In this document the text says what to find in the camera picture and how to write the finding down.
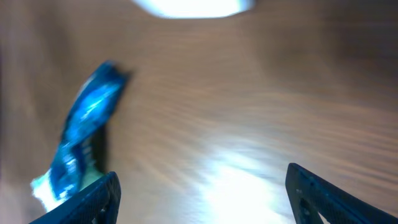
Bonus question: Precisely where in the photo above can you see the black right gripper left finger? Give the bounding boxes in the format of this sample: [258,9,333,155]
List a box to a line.
[32,171,121,224]

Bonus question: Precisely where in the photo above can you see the white barcode scanner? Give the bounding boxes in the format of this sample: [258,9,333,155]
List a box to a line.
[132,0,255,19]

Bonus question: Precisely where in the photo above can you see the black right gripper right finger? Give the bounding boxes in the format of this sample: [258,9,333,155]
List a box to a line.
[285,163,397,224]

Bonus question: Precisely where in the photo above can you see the blue snack wrapper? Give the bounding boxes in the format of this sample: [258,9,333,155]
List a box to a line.
[50,60,127,200]

